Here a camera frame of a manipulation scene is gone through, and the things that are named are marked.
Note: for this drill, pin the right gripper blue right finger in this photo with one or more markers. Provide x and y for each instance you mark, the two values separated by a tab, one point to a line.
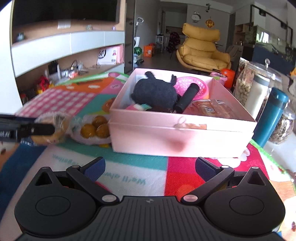
214	177

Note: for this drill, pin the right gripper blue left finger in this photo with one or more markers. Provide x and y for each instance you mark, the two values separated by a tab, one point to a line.
85	178

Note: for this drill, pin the packaged bread bun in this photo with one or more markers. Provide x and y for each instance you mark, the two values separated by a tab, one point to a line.
51	128

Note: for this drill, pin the pink pig toy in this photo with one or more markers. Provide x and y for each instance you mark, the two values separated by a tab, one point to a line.
139	107

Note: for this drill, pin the black cylindrical handle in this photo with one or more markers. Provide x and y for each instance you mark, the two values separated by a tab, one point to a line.
186	98

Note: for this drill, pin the black plush toy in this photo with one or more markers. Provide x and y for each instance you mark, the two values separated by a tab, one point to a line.
155	92

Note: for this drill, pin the colourful play mat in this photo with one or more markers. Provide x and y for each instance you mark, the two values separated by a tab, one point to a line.
155	157

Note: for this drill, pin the bag of yellow balls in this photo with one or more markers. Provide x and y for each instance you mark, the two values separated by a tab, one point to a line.
90	129

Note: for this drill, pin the pink cardboard box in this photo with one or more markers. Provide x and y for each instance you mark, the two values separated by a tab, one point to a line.
178	135

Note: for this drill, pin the small glass seed jar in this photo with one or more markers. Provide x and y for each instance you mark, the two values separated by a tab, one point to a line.
284	127

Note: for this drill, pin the teal thermos bottle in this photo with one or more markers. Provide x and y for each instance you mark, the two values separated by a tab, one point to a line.
270	116

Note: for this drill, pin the white thermos bottle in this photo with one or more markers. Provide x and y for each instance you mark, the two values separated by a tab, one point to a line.
257	93

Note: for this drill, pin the orange plastic bucket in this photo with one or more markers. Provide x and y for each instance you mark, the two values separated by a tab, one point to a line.
230	74

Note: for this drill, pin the large glass nut jar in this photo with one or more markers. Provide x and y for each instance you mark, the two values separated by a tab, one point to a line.
246	73

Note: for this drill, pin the black television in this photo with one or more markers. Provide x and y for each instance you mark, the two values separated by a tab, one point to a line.
33	11

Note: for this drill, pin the white SF parcel box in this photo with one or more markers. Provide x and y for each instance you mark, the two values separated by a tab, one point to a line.
111	55

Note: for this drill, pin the yellow lounge chair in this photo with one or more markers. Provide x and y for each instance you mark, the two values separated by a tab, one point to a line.
199	52

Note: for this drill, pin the yellow duck plush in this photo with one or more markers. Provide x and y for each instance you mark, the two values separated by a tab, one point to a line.
293	73

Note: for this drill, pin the watermelon ball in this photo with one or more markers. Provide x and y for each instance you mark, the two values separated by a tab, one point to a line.
137	51

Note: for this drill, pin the orange paper bag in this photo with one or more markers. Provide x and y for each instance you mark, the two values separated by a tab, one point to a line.
149	50

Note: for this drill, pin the glass fish tank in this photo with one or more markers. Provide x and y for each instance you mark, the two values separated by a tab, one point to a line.
260	44

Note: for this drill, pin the orange hanging ornament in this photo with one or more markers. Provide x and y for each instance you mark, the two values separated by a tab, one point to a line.
209	23

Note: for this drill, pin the panda wall clock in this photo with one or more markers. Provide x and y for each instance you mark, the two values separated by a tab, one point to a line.
196	17

